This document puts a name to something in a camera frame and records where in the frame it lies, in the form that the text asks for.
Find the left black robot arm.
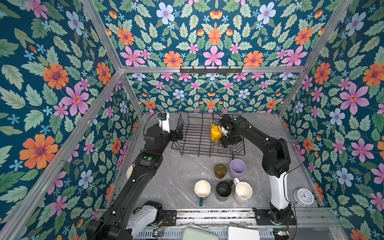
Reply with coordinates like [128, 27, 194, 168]
[86, 124, 184, 240]

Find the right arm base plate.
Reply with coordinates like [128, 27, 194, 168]
[252, 206, 297, 226]

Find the olive tinted glass cup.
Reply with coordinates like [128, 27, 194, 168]
[214, 164, 227, 179]

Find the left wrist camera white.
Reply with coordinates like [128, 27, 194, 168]
[158, 112, 171, 133]

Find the lilac plastic cup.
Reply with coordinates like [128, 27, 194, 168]
[230, 159, 247, 179]

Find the black mug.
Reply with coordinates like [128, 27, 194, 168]
[215, 181, 234, 202]

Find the white mug red inside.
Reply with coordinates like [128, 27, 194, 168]
[220, 127, 228, 136]

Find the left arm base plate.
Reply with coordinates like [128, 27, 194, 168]
[148, 210, 178, 228]

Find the yellow mug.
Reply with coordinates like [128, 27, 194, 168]
[211, 124, 223, 143]

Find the cream mug green handle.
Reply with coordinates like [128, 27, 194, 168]
[194, 180, 211, 207]

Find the cream plate at left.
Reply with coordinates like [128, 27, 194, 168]
[126, 165, 134, 179]

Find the white analog clock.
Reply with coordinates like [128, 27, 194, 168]
[294, 188, 315, 207]

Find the black wire dish rack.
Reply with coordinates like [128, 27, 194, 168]
[172, 113, 246, 159]

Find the pale green tray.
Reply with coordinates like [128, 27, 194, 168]
[181, 227, 220, 240]

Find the white fluted mug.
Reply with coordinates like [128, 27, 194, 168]
[233, 178, 253, 202]

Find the black wall hook rail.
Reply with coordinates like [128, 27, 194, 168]
[179, 66, 243, 75]

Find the aluminium front rail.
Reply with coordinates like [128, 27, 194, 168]
[174, 207, 341, 228]

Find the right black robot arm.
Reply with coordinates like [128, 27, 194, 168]
[219, 115, 292, 225]

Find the white box front edge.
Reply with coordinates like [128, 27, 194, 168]
[228, 227, 261, 240]

